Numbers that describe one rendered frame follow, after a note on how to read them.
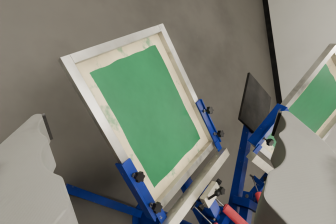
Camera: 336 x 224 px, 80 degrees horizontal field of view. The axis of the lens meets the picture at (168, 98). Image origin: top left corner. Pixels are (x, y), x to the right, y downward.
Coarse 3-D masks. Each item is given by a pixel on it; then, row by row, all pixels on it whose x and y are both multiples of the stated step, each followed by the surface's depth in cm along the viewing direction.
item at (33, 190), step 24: (0, 144) 8; (24, 144) 8; (48, 144) 9; (0, 168) 7; (24, 168) 7; (48, 168) 9; (0, 192) 6; (24, 192) 6; (48, 192) 6; (0, 216) 6; (24, 216) 6; (48, 216) 6; (72, 216) 6
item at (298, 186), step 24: (288, 120) 10; (288, 144) 9; (312, 144) 9; (288, 168) 7; (312, 168) 7; (264, 192) 7; (288, 192) 7; (312, 192) 7; (264, 216) 6; (288, 216) 6; (312, 216) 6
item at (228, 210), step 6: (258, 192) 126; (216, 198) 115; (258, 198) 124; (222, 204) 113; (198, 210) 108; (222, 210) 111; (228, 210) 110; (234, 210) 111; (204, 216) 107; (228, 216) 110; (234, 216) 109; (240, 216) 110; (210, 222) 106; (216, 222) 105; (234, 222) 109; (240, 222) 108; (246, 222) 108
